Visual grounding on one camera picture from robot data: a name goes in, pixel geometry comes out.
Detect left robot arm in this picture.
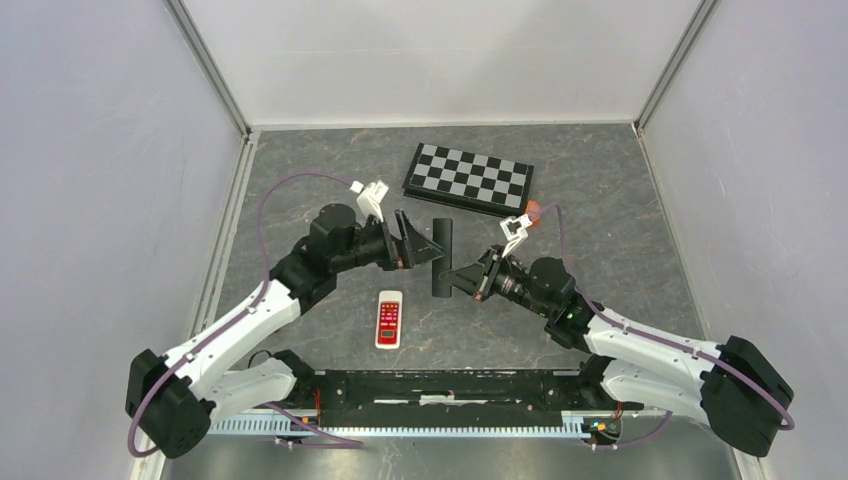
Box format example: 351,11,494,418
125,203,444,459

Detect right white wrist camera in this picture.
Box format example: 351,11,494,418
499,214,533,257

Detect black remote control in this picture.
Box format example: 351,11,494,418
431,218,453,298

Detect white red remote control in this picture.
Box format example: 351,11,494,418
375,290,403,350

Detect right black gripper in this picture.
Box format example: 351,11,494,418
440,245,551,318

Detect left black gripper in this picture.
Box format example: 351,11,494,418
332,208,445,273

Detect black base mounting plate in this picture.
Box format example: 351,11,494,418
278,369,623,428

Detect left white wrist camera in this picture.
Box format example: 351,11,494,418
349,180,389,223

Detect orange round object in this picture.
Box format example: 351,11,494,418
525,200,543,225

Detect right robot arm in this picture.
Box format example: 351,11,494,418
439,245,795,457

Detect black grey checkerboard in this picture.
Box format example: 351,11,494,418
402,143,534,218

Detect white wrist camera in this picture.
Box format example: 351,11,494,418
499,214,533,257
349,180,389,223

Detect grey slotted cable duct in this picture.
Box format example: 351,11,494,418
173,413,588,437

